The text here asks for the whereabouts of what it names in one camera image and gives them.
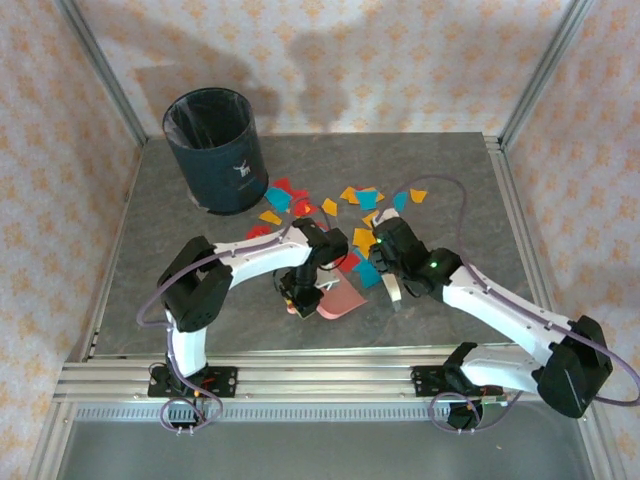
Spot cream wooden hand brush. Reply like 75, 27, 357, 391
381, 271, 404, 314

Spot pink plastic dustpan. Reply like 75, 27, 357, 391
287, 267, 367, 321

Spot dark navy waste bin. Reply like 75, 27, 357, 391
162, 88, 270, 217

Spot grey metal shelf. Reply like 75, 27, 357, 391
52, 418, 594, 480

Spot clear plastic bin liner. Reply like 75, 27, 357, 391
163, 90, 251, 150

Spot wide aluminium mounting rail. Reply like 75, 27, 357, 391
52, 349, 599, 404

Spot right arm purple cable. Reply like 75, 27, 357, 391
377, 177, 640, 435

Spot grey slotted cable duct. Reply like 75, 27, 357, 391
74, 404, 581, 422

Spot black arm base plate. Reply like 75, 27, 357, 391
148, 366, 239, 399
410, 366, 454, 399

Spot aluminium table side rail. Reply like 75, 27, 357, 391
67, 139, 149, 364
482, 132, 559, 331

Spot aluminium frame post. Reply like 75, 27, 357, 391
53, 0, 150, 146
497, 0, 600, 149

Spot aluminium lower frame rail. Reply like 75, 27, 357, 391
574, 402, 619, 480
27, 399, 76, 480

